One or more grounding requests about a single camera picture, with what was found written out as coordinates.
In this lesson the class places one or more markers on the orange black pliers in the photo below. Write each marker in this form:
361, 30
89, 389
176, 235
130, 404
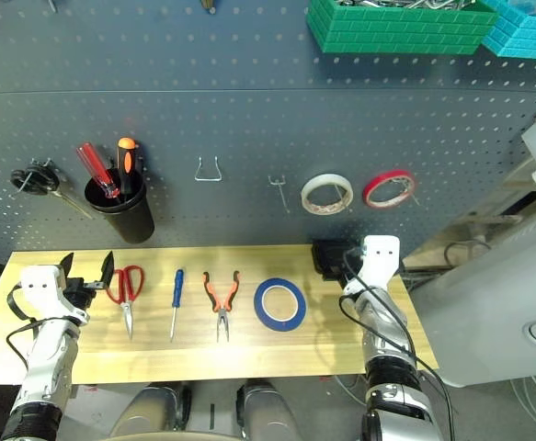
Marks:
222, 308

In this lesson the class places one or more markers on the silver left robot leg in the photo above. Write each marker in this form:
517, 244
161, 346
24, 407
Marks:
152, 413

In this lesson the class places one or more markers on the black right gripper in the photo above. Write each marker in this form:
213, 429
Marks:
341, 271

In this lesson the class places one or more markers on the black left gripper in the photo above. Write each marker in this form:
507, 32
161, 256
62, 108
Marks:
80, 294

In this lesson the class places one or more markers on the cyan brick pattern bin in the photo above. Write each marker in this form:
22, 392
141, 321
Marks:
525, 32

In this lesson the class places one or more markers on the orange black screwdriver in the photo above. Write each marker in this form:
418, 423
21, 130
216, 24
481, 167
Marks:
126, 161

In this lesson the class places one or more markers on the white machine housing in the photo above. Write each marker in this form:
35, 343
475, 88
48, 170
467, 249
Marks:
479, 312

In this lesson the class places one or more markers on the white tape roll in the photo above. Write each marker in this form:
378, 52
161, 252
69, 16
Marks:
304, 195

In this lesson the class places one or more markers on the dark grey pegboard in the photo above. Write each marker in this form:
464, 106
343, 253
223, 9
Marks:
249, 115

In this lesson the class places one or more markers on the metal peg hook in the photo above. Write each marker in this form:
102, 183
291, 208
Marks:
407, 190
282, 198
341, 196

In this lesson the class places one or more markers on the black plastic cup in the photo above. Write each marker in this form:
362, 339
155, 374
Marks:
129, 220

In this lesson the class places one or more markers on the blue tape roll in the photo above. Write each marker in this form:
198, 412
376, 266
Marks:
260, 305

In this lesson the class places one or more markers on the red tape roll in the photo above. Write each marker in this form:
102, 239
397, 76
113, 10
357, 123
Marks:
368, 193

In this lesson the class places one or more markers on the black box device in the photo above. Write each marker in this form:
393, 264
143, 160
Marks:
334, 245

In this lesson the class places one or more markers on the silver right robot leg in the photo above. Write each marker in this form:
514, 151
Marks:
267, 413

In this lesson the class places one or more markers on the green brick pattern bin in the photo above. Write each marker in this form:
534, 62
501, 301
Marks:
387, 32

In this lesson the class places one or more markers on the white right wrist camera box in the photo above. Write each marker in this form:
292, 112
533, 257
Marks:
380, 262

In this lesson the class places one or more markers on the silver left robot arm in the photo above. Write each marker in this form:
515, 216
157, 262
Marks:
47, 358

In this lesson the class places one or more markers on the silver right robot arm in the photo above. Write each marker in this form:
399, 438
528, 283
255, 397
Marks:
387, 331

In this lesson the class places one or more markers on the silver robot leg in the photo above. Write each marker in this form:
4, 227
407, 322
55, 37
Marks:
152, 413
267, 413

